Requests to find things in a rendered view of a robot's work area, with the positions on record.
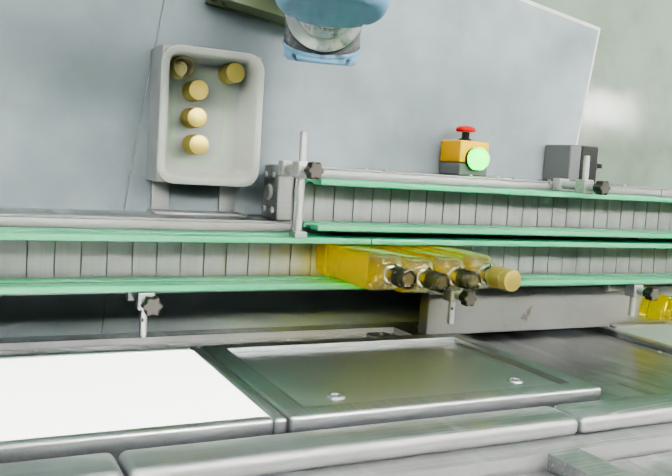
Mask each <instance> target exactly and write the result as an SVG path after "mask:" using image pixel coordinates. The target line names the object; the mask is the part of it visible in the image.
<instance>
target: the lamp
mask: <svg viewBox="0 0 672 476"><path fill-rule="evenodd" d="M489 160H490V158H489V154H488V152H487V151H486V150H485V149H483V148H471V149H469V150H468V152H467V153H466V156H465V163H466V165H467V167H468V168H469V169H471V170H483V169H485V168H486V167H487V165H488V164H489Z"/></svg>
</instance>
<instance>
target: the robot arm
mask: <svg viewBox="0 0 672 476"><path fill-rule="evenodd" d="M275 1H276V4H277V6H278V7H279V8H280V10H281V11H282V12H283V13H285V18H286V20H285V33H284V38H283V42H282V43H283V45H284V50H283V53H284V56H285V58H286V59H288V60H292V61H301V62H310V63H320V64H331V65H343V66H353V65H355V64H356V62H357V60H358V54H359V52H360V49H361V47H360V34H361V29H362V27H363V24H364V25H370V24H372V23H375V22H377V21H378V20H380V19H381V18H382V17H383V16H384V15H385V14H386V12H387V10H388V8H389V4H390V0H275Z"/></svg>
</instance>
